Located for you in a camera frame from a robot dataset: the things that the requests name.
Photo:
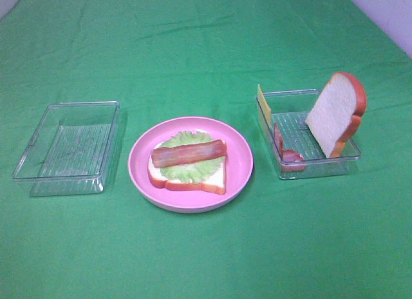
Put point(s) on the green lettuce leaf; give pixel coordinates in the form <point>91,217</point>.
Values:
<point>196,172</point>

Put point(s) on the bacon strip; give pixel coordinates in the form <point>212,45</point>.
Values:
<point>188,154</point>
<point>287,155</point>

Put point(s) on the bread slice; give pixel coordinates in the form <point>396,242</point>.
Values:
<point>337,113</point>
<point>216,184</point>

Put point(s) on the yellow cheese slice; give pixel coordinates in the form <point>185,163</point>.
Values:
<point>264,112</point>

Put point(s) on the pink round plate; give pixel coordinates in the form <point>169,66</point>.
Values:
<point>239,165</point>

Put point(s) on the right clear plastic tray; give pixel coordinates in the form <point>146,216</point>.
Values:
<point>289,110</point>

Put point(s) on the clear plastic tray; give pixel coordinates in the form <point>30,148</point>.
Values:
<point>72,150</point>
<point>289,110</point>

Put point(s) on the green tablecloth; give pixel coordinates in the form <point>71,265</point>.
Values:
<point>331,237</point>

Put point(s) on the left clear plastic tray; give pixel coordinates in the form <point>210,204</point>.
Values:
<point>72,150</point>

